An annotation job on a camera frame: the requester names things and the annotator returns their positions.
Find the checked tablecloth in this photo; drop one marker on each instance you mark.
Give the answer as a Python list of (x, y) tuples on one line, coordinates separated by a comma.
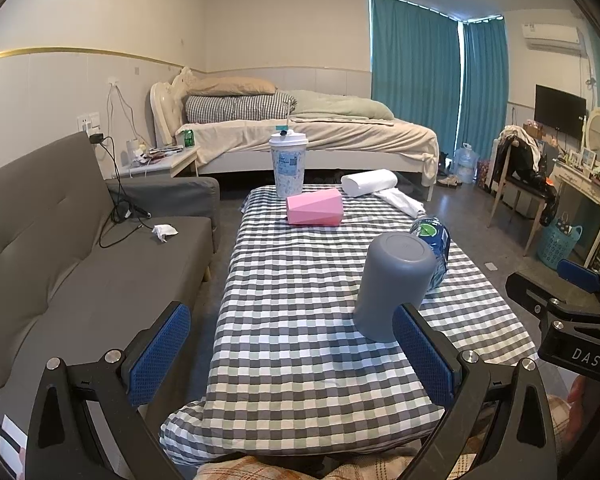
[(305, 310)]

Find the white bedside table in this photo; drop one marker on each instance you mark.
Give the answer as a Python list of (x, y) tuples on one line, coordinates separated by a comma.
[(165, 162)]

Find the large clear water jug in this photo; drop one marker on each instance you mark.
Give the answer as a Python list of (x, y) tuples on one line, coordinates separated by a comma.
[(466, 162)]

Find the wide teal curtain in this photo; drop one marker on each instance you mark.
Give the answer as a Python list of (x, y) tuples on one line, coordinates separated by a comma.
[(412, 60)]

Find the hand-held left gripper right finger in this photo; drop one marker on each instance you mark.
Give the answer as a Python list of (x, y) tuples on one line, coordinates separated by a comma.
[(424, 355)]

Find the black television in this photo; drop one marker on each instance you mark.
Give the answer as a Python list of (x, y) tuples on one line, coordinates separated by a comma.
[(559, 110)]

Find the beige pillow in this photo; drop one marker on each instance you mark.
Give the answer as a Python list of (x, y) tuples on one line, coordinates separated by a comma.
[(235, 85)]

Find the grey plastic cup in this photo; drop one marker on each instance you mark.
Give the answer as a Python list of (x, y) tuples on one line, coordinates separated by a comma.
[(392, 285)]

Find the tall white lidded cup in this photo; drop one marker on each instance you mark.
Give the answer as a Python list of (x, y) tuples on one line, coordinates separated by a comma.
[(288, 165)]

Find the blue water bottle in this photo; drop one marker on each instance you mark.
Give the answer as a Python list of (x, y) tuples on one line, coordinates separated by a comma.
[(436, 242)]

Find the green drink can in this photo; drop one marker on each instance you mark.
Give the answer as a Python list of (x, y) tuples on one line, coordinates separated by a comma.
[(188, 138)]

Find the grey sofa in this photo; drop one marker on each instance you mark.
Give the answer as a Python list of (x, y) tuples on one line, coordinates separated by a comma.
[(55, 240)]

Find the wooden chair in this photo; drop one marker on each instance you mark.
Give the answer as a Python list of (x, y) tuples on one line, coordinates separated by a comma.
[(512, 195)]

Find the white bed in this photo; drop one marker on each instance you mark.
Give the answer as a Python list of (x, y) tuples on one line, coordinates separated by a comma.
[(305, 135)]

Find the checked quilt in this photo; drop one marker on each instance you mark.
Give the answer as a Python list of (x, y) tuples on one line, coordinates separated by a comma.
[(240, 107)]

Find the rolled white towel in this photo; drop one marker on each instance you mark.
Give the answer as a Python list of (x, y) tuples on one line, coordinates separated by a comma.
[(369, 182)]

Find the white dressing table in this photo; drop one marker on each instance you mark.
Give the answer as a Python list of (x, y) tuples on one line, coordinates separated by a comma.
[(585, 195)]

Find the white wall socket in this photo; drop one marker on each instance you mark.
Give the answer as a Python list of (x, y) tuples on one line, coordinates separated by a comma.
[(87, 121)]

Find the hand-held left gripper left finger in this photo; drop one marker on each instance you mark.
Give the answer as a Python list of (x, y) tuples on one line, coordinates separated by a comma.
[(161, 352)]

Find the blue laundry basket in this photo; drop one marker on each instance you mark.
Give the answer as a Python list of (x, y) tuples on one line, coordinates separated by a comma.
[(557, 242)]

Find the oval white mirror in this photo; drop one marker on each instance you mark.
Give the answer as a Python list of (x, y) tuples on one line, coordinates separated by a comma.
[(599, 135)]

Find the pink faceted box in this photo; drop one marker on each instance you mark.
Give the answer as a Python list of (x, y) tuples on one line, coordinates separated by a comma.
[(314, 208)]

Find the pale green blanket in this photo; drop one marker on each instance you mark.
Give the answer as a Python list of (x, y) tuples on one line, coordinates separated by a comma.
[(340, 106)]

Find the person's right hand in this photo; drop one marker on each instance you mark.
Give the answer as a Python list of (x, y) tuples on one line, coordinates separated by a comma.
[(577, 400)]

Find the narrow teal curtain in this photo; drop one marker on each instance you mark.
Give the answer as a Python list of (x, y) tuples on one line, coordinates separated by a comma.
[(485, 85)]

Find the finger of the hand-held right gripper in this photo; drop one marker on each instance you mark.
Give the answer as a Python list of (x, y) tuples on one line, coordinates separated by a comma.
[(530, 292), (580, 277)]

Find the white air conditioner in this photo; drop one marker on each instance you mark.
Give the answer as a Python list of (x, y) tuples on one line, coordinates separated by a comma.
[(551, 36)]

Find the clothes pile on chair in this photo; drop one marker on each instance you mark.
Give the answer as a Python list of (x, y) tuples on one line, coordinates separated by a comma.
[(522, 155)]

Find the folded white cloth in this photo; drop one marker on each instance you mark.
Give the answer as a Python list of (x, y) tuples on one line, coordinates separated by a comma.
[(400, 201)]

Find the crumpled white tissue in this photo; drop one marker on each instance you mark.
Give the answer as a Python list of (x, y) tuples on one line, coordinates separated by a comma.
[(164, 232)]

